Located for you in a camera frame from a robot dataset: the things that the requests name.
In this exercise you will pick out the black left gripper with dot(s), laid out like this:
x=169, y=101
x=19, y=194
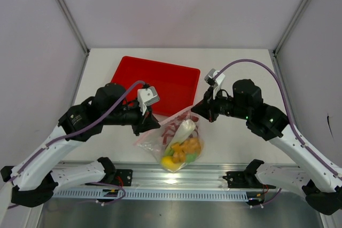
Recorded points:
x=146, y=122

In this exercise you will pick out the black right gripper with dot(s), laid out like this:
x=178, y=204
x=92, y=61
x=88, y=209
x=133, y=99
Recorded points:
x=207, y=108

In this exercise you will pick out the green white leek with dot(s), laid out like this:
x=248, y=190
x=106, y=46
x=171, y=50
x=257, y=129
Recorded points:
x=185, y=129

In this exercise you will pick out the clear zip top bag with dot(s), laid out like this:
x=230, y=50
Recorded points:
x=155, y=141

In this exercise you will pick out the yellow ginger root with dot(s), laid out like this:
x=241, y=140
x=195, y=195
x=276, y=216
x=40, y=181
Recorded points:
x=180, y=150

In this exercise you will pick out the yellow lemon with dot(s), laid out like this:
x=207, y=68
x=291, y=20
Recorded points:
x=167, y=163

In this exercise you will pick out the green custard apple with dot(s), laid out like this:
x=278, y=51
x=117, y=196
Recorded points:
x=191, y=157

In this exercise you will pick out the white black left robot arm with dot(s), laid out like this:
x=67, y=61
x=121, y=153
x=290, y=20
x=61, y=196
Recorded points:
x=35, y=181

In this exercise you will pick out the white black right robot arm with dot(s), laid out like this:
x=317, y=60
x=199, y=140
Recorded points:
x=320, y=184

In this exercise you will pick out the red plastic tray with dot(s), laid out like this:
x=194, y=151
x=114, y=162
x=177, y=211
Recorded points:
x=176, y=85

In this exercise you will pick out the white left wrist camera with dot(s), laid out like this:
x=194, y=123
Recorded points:
x=147, y=97

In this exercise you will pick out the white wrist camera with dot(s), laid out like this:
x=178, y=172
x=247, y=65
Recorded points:
x=215, y=80
x=147, y=97

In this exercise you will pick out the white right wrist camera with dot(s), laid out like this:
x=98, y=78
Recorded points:
x=215, y=80

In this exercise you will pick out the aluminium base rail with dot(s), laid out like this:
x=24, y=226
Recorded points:
x=196, y=176

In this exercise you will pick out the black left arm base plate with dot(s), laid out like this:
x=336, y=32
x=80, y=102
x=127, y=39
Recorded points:
x=122, y=178

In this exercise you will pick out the white slotted cable duct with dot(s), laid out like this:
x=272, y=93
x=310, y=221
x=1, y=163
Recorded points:
x=144, y=194

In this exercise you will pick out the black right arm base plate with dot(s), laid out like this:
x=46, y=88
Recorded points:
x=241, y=179

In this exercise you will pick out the right aluminium frame post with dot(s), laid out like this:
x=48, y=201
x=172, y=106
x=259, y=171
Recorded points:
x=298, y=13

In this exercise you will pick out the aluminium frame post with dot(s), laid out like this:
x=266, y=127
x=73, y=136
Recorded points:
x=298, y=13
x=72, y=25

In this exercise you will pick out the left aluminium frame post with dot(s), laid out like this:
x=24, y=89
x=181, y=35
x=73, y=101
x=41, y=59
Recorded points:
x=72, y=25

